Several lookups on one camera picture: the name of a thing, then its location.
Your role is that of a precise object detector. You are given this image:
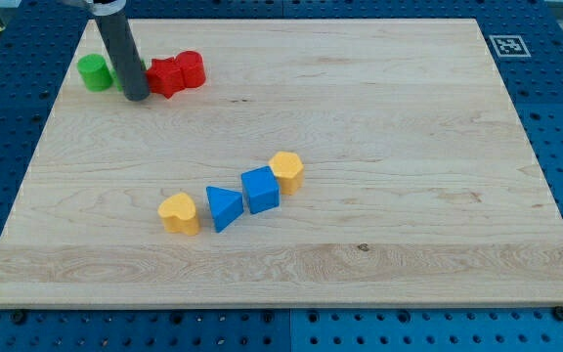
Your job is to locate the blue triangle block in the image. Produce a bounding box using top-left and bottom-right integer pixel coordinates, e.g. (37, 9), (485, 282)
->
(206, 186), (244, 233)

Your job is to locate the red star block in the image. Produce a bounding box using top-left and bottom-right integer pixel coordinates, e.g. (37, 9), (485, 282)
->
(146, 57), (186, 99)

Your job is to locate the wooden board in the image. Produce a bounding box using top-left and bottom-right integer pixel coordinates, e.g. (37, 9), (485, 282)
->
(0, 20), (563, 309)

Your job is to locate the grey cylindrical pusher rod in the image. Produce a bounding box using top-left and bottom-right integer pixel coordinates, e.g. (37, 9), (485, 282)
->
(92, 7), (151, 102)

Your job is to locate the yellow heart block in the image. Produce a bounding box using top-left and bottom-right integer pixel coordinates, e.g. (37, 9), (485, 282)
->
(157, 193), (200, 236)

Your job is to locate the white fiducial marker tag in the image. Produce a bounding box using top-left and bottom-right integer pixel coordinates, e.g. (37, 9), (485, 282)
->
(489, 34), (531, 58)

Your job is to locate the green cylinder block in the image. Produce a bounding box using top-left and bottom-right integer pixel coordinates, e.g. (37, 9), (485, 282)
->
(76, 54), (112, 92)

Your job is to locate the blue cube block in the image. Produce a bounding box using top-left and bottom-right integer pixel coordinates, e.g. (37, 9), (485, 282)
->
(240, 166), (280, 214)

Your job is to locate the red rounded block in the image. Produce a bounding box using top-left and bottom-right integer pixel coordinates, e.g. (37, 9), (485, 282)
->
(175, 51), (206, 88)

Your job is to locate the yellow hexagon block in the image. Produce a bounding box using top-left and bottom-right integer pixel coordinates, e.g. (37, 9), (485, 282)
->
(269, 152), (305, 196)

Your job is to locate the silver rod clamp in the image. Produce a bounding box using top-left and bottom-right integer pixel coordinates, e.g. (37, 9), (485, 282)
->
(61, 0), (126, 17)

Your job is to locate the green block behind rod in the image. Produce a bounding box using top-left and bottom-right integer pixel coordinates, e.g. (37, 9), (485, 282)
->
(109, 59), (147, 92)

